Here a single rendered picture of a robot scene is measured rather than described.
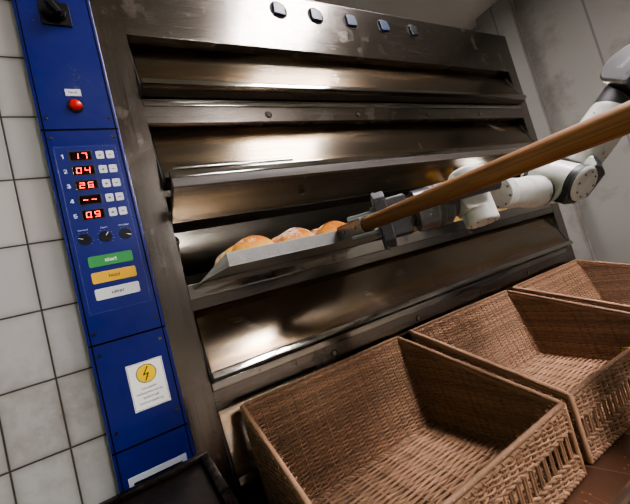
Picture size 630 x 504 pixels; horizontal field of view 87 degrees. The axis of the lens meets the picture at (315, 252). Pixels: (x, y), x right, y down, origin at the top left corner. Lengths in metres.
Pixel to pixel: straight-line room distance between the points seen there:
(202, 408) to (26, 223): 0.59
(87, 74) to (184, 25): 0.34
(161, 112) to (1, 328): 0.63
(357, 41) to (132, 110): 0.89
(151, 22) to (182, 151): 0.39
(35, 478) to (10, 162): 0.68
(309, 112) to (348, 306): 0.67
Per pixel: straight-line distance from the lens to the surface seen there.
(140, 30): 1.22
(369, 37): 1.60
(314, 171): 0.95
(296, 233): 0.73
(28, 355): 0.95
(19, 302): 0.96
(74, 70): 1.09
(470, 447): 1.07
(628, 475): 1.00
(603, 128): 0.45
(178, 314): 0.92
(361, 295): 1.12
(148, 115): 1.07
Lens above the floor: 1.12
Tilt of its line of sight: 4 degrees up
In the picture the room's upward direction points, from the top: 15 degrees counter-clockwise
